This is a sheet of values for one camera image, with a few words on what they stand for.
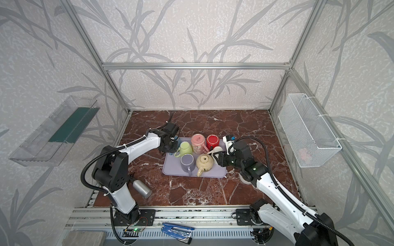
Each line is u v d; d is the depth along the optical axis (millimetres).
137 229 707
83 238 666
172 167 912
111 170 475
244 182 831
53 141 644
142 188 798
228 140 695
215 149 881
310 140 618
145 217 726
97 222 742
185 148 884
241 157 595
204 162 837
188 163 844
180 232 682
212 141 933
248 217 735
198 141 890
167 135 701
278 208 475
